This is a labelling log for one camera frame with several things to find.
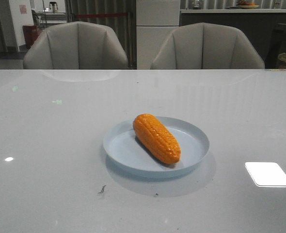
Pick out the red bin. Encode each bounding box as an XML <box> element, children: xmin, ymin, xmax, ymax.
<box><xmin>23</xmin><ymin>25</ymin><xmax>41</xmax><ymax>49</ymax></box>

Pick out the orange toy corn cob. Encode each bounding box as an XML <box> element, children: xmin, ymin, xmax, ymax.
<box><xmin>133</xmin><ymin>114</ymin><xmax>181</xmax><ymax>164</ymax></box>

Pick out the beige upholstered chair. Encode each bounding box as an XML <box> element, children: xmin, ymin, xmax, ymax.
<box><xmin>23</xmin><ymin>21</ymin><xmax>128</xmax><ymax>69</ymax></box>
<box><xmin>150</xmin><ymin>22</ymin><xmax>265</xmax><ymax>70</ymax></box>

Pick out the light blue round plate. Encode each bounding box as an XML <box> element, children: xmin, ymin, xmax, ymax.
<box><xmin>103</xmin><ymin>116</ymin><xmax>209</xmax><ymax>179</ymax></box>

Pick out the fruit bowl on counter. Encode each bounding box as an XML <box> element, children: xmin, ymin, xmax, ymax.
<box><xmin>236</xmin><ymin>0</ymin><xmax>259</xmax><ymax>9</ymax></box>

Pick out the right beige upholstered chair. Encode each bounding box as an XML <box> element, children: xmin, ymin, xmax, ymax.
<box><xmin>150</xmin><ymin>22</ymin><xmax>265</xmax><ymax>70</ymax></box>

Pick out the white drawer cabinet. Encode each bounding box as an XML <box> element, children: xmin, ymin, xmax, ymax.
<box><xmin>136</xmin><ymin>0</ymin><xmax>180</xmax><ymax>69</ymax></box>

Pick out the left beige upholstered chair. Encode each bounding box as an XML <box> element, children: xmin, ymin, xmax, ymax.
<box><xmin>23</xmin><ymin>21</ymin><xmax>128</xmax><ymax>69</ymax></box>

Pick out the dark grey sideboard counter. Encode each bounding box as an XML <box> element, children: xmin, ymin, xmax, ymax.
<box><xmin>179</xmin><ymin>9</ymin><xmax>286</xmax><ymax>68</ymax></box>

